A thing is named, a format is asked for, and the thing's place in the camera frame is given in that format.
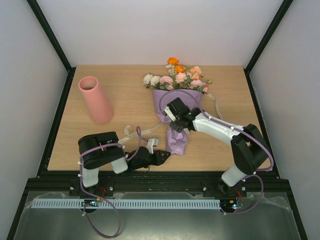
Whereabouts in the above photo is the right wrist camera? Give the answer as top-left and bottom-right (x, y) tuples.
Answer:
(164, 106), (176, 122)

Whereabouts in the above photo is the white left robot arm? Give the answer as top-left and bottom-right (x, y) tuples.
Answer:
(78, 131), (171, 188)

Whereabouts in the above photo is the cream ribbon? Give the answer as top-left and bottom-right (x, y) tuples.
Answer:
(118, 93), (223, 145)

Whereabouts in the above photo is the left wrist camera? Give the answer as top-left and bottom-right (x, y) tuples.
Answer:
(146, 137), (159, 154)

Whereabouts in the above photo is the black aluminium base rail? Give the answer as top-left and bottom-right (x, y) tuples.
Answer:
(23, 171), (293, 199)

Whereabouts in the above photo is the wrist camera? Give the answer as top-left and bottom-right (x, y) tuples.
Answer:
(146, 137), (159, 154)
(164, 106), (176, 122)

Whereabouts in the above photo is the left black frame post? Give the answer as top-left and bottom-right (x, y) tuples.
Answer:
(26, 0), (76, 73)

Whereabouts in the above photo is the right black frame post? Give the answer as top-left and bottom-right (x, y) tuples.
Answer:
(245, 0), (295, 73)

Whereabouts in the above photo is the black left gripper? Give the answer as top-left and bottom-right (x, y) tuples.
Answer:
(132, 150), (172, 171)

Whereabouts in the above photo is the black frame post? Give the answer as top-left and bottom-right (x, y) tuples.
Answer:
(26, 0), (76, 73)
(245, 0), (295, 73)

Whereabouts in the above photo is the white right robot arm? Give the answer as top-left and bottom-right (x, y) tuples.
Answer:
(163, 97), (273, 196)

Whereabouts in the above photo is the pink cylindrical vase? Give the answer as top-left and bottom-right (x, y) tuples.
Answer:
(78, 76), (114, 124)

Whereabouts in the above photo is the purple flower bouquet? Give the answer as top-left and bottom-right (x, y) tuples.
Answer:
(142, 56), (213, 157)

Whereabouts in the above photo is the white slotted cable duct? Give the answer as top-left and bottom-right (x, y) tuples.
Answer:
(31, 198), (221, 210)

